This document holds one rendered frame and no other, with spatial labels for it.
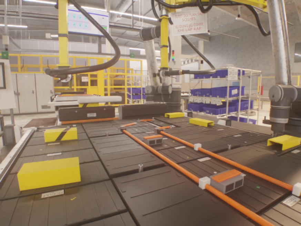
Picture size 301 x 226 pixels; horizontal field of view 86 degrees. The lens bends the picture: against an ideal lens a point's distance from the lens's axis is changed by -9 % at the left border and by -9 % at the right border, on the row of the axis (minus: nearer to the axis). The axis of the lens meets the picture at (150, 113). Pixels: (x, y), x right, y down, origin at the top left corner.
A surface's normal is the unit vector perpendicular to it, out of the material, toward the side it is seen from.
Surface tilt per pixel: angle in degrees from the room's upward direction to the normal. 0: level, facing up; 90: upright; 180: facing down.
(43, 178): 90
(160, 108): 90
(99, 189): 0
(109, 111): 90
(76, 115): 90
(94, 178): 0
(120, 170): 0
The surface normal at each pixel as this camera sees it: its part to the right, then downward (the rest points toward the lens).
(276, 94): -1.00, 0.00
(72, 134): 0.41, 0.13
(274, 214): 0.00, -0.99
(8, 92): 0.79, 0.09
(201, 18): -0.23, 0.14
